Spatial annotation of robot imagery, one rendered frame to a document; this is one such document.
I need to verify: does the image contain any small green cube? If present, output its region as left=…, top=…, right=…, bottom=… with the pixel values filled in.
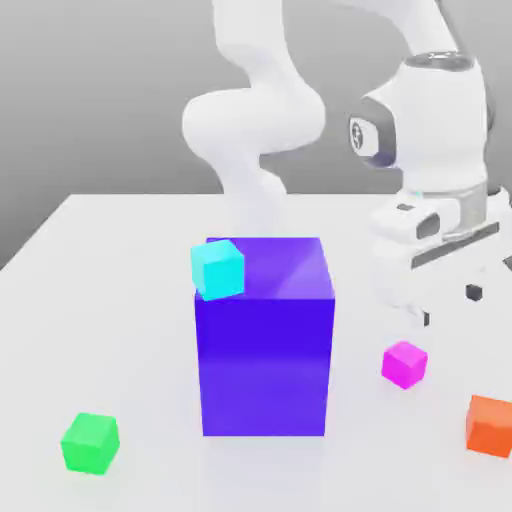
left=59, top=412, right=121, bottom=476

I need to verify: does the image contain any large purple box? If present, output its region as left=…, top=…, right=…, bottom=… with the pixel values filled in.
left=194, top=236, right=336, bottom=438

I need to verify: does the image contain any small magenta cube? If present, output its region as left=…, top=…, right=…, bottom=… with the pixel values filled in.
left=380, top=340, right=429, bottom=391

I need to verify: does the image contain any small cyan cube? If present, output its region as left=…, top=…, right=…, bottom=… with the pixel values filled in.
left=190, top=238, right=246, bottom=302

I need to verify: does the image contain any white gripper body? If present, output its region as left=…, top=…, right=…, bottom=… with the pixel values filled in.
left=370, top=220, right=512, bottom=311

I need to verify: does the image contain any small orange cube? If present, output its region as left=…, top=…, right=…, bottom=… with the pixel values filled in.
left=464, top=394, right=512, bottom=460

